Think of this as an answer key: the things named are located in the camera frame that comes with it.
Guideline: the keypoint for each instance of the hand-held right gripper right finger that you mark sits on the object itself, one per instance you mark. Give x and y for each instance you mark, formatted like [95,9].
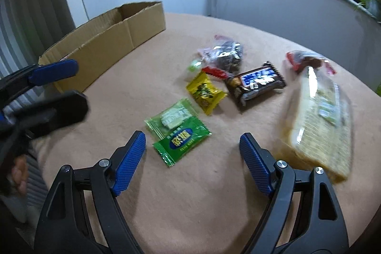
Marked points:
[254,163]

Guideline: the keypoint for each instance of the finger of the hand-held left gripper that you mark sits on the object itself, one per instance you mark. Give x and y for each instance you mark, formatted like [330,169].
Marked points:
[56,111]
[53,71]

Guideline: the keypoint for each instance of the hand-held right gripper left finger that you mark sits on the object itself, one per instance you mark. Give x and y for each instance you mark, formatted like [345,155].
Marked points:
[132,157]

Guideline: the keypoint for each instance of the dark green snack packet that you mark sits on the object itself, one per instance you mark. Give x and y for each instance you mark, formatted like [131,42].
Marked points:
[180,141]

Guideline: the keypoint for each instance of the light green snack packet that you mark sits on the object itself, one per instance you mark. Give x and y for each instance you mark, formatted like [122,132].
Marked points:
[169,117]

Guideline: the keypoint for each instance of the brown cardboard box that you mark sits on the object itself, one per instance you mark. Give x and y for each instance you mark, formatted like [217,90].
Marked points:
[104,46]

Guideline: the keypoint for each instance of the packaged sliced bread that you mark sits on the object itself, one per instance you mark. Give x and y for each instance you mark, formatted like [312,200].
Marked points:
[318,126]

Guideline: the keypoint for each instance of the brown chocolate bar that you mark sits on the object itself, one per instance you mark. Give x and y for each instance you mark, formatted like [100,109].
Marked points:
[256,83]

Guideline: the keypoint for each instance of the yellow snack packet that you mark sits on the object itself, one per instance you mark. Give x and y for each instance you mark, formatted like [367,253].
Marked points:
[205,92]

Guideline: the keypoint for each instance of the red candy wrapper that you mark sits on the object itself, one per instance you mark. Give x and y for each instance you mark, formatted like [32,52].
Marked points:
[215,72]

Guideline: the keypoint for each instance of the clear bag of dark snacks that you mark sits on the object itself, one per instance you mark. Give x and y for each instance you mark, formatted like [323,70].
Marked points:
[223,54]

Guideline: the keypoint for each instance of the red packaged snack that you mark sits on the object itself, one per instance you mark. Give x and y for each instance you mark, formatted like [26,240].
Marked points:
[303,60]

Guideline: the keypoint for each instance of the person's left hand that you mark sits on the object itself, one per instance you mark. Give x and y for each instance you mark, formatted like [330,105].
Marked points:
[19,175]

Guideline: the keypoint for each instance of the white ribbed panel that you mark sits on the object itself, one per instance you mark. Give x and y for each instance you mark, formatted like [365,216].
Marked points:
[26,19]

